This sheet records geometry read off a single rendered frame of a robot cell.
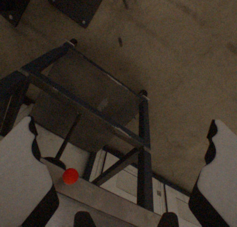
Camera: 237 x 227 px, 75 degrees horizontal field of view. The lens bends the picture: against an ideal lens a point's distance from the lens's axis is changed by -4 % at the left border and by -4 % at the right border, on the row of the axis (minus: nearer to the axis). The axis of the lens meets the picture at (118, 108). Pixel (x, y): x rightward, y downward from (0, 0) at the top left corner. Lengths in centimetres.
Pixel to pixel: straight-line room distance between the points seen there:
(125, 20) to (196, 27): 39
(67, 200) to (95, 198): 7
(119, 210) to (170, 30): 90
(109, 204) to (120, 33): 86
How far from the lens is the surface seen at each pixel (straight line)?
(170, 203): 176
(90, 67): 92
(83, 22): 105
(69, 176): 36
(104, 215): 44
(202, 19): 106
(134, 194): 146
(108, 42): 104
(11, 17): 124
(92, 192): 43
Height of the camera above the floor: 101
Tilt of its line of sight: 56 degrees down
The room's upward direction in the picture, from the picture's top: 168 degrees counter-clockwise
